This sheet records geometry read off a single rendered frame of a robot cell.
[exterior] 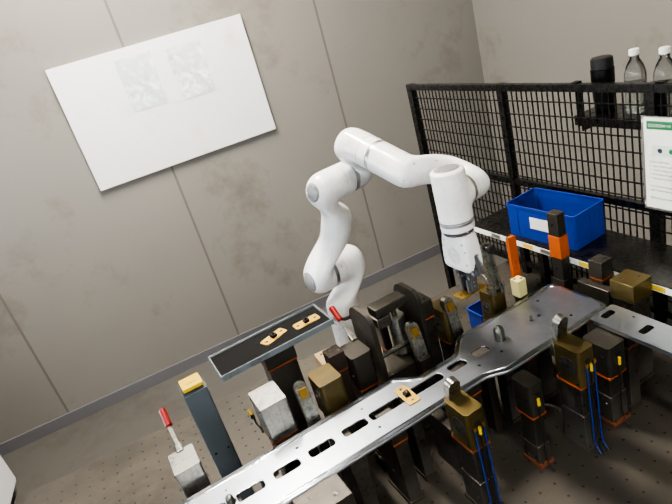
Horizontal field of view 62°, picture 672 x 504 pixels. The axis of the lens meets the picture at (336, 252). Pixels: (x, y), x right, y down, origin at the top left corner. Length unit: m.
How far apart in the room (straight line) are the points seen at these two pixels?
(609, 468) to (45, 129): 3.17
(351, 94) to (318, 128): 0.33
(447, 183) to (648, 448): 0.95
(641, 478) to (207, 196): 2.88
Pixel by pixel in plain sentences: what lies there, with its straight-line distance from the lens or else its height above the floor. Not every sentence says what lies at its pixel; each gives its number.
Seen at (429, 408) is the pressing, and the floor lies 1.00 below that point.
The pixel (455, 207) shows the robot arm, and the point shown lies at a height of 1.50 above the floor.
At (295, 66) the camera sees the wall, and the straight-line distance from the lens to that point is 3.84.
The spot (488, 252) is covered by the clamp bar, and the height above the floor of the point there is 1.20.
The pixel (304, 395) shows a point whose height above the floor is 1.08.
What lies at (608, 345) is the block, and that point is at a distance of 1.74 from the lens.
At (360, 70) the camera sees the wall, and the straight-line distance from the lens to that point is 4.01.
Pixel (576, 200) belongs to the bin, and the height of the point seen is 1.14.
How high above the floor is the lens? 2.02
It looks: 23 degrees down
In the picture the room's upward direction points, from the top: 17 degrees counter-clockwise
